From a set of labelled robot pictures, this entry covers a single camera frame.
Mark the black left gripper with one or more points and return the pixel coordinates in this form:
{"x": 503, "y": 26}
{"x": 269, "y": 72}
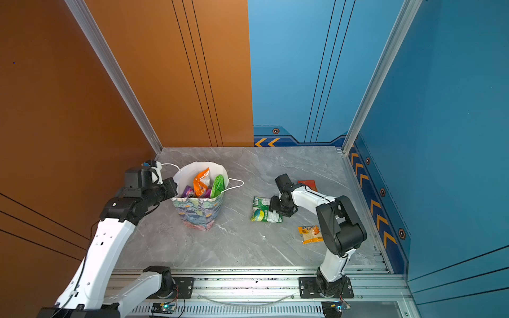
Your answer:
{"x": 171, "y": 186}

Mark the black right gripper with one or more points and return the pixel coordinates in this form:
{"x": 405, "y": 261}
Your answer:
{"x": 273, "y": 205}

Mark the green white snack packet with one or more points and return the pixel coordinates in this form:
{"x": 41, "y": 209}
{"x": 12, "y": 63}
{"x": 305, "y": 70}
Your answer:
{"x": 261, "y": 212}

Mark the red small snack packet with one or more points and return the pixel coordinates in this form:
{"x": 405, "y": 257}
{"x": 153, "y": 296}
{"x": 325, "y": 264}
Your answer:
{"x": 309, "y": 183}

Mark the orange yellow snack packet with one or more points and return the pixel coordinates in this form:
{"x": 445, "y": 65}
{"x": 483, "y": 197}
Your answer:
{"x": 310, "y": 234}

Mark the purple berries candy bag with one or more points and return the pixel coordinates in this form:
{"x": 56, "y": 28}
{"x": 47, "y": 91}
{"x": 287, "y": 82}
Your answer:
{"x": 189, "y": 192}

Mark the floral paper bag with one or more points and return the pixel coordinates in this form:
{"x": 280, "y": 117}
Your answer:
{"x": 199, "y": 213}

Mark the colourful fruits candy bag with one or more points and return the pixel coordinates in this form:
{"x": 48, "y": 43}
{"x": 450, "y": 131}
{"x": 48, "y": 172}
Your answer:
{"x": 202, "y": 182}

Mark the green Lays chips bag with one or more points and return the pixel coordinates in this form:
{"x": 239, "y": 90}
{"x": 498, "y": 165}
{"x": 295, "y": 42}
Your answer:
{"x": 218, "y": 187}

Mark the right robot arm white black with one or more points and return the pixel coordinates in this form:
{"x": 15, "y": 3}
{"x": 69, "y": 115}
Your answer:
{"x": 342, "y": 231}

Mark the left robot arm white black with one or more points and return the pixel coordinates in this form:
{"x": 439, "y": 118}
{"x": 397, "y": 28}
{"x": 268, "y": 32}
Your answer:
{"x": 85, "y": 295}

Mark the right circuit board green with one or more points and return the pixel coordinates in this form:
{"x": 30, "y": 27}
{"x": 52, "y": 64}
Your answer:
{"x": 334, "y": 309}

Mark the circuit board green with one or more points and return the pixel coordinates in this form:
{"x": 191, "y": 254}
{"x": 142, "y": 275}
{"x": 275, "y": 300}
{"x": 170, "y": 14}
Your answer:
{"x": 163, "y": 308}
{"x": 334, "y": 309}

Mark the left circuit board green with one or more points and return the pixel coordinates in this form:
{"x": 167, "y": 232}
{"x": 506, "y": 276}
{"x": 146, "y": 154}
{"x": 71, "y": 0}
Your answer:
{"x": 163, "y": 308}

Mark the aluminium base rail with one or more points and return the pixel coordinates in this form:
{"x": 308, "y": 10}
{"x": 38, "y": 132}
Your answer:
{"x": 277, "y": 292}

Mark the aluminium left corner post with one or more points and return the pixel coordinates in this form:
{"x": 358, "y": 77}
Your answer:
{"x": 91, "y": 30}

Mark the aluminium corner post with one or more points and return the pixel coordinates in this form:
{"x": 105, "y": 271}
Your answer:
{"x": 396, "y": 38}
{"x": 91, "y": 30}

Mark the aluminium right corner post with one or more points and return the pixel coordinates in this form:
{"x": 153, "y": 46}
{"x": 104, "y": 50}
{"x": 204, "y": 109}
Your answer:
{"x": 396, "y": 38}

